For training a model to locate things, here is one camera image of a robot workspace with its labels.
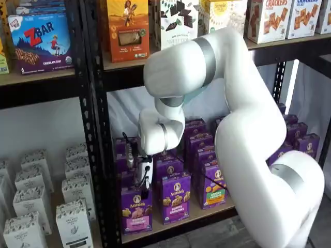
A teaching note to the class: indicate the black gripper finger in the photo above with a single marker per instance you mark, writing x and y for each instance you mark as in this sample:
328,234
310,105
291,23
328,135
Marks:
146,192
136,184

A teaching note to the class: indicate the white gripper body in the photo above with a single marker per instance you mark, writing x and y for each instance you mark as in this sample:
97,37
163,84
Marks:
142,165

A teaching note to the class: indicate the purple Annie's box pink patch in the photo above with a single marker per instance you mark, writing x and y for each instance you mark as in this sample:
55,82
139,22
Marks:
137,214

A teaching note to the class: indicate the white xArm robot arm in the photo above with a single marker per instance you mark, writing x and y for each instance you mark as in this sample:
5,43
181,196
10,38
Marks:
245,103

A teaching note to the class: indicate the purple Annie's box violet patch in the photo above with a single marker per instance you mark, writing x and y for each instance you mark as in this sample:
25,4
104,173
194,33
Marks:
175,201

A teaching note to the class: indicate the white Organic Pantry box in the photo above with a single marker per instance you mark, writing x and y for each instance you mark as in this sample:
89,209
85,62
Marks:
3,168
31,204
77,168
29,180
5,196
75,227
76,151
24,232
78,191
35,160

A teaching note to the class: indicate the purple Annie's box green patch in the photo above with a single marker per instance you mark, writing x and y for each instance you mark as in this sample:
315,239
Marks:
213,191

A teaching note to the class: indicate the orange box with woman picture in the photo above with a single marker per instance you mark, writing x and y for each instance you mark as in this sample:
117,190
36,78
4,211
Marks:
128,38

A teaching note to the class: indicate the purple Annie's box brown patch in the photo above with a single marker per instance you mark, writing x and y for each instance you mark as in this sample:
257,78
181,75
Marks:
283,149

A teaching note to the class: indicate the Simple Mills sweet thins box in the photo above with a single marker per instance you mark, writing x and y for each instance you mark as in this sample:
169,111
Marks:
175,25

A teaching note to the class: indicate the blue Z Bar box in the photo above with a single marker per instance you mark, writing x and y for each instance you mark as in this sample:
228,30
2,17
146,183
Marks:
41,44

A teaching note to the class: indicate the Simple Mills bar box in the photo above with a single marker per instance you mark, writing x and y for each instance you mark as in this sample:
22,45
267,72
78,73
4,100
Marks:
222,15

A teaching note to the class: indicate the blue flat snack box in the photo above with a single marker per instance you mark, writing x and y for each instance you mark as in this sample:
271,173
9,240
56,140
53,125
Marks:
38,7

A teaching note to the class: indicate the crackers sea salt box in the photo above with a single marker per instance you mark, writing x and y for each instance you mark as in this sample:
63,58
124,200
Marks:
300,23

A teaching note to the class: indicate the white cracker box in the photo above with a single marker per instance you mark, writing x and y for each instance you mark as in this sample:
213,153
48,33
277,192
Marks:
325,18

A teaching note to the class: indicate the white backdrop sheet teal logo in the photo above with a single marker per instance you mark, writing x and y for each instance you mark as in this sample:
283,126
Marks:
124,111

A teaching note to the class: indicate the black metal shelving rack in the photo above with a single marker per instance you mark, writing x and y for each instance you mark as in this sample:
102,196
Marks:
38,96
124,77

